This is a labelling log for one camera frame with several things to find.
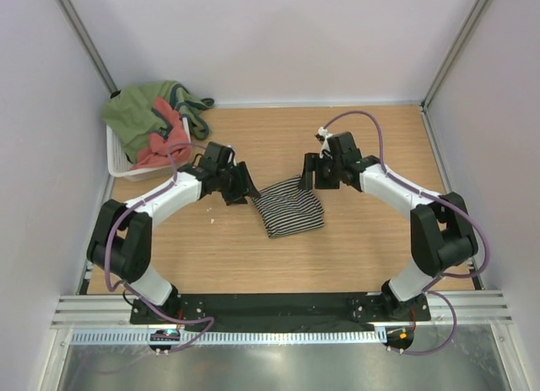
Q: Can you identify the black white striped tank top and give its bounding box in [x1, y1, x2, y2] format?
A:
[251, 176, 325, 239]

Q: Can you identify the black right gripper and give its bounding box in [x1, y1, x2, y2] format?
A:
[299, 153, 343, 189]

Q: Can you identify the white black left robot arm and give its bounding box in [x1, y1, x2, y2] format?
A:
[87, 142, 260, 323]

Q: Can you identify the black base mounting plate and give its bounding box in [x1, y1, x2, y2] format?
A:
[128, 291, 434, 327]

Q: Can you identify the aluminium frame rail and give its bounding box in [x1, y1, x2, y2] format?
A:
[51, 291, 512, 329]

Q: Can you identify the salmon red tank top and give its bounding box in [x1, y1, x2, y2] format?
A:
[131, 96, 192, 170]

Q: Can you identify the green tank top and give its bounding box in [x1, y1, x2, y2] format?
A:
[101, 80, 214, 165]

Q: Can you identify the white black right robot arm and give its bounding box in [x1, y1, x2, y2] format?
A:
[299, 128, 478, 320]

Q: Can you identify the slotted grey cable duct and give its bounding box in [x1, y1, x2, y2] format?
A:
[71, 327, 386, 345]

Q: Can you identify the white plastic basket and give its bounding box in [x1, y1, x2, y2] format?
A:
[105, 126, 167, 182]

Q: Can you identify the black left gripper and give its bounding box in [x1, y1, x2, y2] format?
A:
[216, 161, 260, 206]

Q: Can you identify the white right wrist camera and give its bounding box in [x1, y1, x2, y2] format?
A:
[316, 127, 333, 159]

